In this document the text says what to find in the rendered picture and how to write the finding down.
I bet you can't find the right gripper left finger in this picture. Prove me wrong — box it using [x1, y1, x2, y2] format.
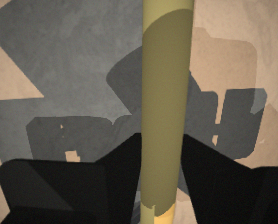
[0, 133, 142, 224]

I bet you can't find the long yellow rod with olive band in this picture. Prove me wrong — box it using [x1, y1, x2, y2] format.
[131, 0, 195, 224]

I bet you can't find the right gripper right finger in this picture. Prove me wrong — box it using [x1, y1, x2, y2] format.
[181, 134, 278, 224]

